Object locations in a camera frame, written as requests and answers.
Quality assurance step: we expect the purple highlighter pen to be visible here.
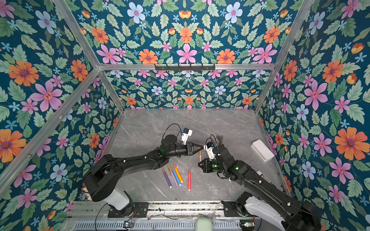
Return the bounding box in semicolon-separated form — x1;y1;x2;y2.
162;168;172;188

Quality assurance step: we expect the pink pen gold cap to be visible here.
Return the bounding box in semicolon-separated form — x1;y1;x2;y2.
167;165;178;185

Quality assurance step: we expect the blue highlighter pen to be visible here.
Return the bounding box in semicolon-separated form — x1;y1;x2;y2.
172;170;182;186

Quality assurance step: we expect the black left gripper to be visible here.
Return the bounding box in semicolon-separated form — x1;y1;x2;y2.
167;141;204;158

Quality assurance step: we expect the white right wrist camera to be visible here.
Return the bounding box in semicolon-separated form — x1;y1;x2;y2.
203;142;215;160

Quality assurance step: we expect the black hook rail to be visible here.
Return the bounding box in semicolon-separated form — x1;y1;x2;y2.
154;64;216;71

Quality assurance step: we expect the orange highlighter pen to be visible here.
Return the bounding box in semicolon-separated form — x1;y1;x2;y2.
173;164;184;185

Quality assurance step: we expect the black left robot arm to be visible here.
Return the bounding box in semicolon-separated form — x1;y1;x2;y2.
83;135;203;211

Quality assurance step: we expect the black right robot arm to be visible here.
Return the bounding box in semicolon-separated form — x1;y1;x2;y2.
198;144;322;231

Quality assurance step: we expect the pale green rounded object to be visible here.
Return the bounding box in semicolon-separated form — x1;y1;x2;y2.
195;218;214;231

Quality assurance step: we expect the white remote control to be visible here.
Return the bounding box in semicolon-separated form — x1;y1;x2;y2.
257;171;275;186

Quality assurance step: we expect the red highlighter pen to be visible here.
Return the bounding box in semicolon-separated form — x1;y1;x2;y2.
188;168;191;191

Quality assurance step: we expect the white rectangular box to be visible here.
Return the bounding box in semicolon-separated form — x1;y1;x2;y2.
251;140;275;162

